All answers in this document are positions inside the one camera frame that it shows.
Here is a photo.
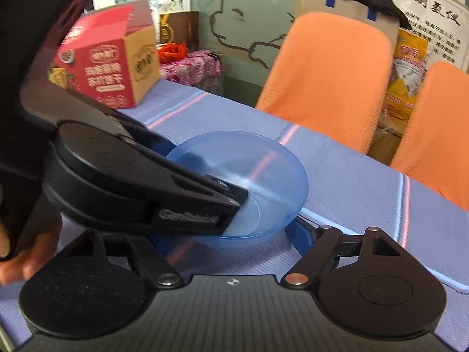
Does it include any translucent blue plastic bowl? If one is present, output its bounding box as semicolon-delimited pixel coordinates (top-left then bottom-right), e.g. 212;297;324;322
167;130;308;250

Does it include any person's left hand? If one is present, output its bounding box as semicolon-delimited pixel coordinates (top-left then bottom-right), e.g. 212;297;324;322
1;216;63;286

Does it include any red cracker box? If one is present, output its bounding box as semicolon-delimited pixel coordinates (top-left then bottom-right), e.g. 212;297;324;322
48;0;160;109

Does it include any pink floral bag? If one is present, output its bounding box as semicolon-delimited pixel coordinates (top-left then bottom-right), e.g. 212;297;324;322
160;50;224;95

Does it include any blue plaid tablecloth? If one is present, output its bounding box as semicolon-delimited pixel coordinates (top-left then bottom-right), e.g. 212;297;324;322
0;78;469;352

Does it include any brown gift box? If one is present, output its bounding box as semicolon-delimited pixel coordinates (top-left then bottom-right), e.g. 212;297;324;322
159;11;200;53

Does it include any right orange chair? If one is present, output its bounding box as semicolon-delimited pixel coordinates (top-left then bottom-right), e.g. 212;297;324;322
390;61;468;210

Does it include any orange chair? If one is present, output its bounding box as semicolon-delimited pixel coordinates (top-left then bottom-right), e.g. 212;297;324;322
390;61;468;210
256;12;393;153

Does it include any left orange chair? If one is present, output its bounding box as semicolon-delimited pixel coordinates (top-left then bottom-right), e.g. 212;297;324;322
256;12;393;153

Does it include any yellow snack bag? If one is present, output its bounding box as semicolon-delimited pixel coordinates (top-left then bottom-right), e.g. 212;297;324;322
384;29;434;122

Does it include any cardboard box with blue straps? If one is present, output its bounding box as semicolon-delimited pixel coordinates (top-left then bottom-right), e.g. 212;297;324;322
296;0;400;46

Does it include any wall poster with chinese text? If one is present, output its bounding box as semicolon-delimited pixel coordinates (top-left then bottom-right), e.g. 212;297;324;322
393;0;468;72

